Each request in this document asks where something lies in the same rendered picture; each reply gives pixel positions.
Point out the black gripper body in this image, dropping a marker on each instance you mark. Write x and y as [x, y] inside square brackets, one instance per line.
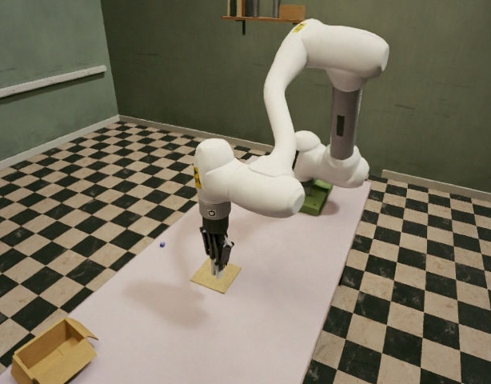
[216, 227]

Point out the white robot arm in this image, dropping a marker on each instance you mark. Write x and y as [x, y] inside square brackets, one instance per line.
[267, 186]

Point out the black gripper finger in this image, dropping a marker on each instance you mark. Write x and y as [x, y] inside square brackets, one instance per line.
[210, 249]
[222, 255]

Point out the tan square mat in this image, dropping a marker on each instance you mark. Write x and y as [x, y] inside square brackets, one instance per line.
[204, 278]

